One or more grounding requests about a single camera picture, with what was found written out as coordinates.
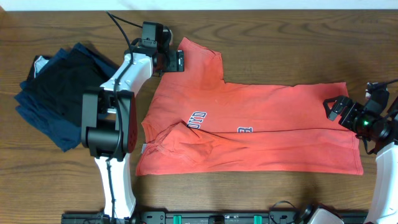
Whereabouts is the navy folded garment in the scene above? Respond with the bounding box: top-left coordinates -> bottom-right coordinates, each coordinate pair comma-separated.
14,42 -> 121,152

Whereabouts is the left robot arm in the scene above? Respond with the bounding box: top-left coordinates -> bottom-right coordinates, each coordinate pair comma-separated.
81,21 -> 184,223

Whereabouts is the black looped base cable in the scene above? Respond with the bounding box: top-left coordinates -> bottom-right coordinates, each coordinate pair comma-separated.
267,200 -> 301,224

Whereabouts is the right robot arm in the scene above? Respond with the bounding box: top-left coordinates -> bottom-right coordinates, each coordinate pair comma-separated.
323,82 -> 397,223

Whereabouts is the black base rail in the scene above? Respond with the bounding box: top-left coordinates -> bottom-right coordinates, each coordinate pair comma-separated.
61,211 -> 367,224

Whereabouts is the black folded garment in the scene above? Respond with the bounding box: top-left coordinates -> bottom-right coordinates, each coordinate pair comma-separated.
24,49 -> 109,126

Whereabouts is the black garment with white label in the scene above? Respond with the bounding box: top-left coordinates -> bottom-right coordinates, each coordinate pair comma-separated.
26,55 -> 51,82

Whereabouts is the red printed t-shirt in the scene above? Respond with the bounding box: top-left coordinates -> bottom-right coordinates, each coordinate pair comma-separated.
136,39 -> 363,175

